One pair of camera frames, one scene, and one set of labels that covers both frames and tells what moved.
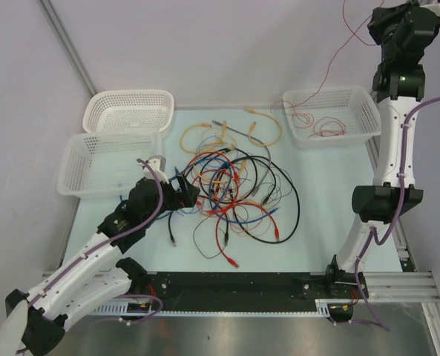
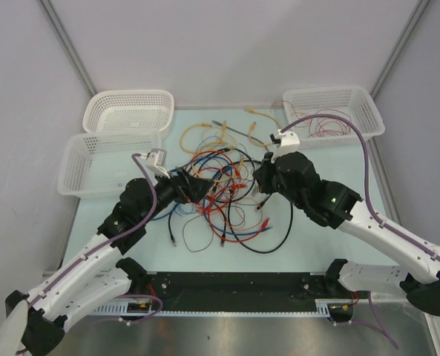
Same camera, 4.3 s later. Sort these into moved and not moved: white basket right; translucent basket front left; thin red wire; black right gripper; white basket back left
Moved: thin red wire; black right gripper
Not moved: white basket right; white basket back left; translucent basket front left
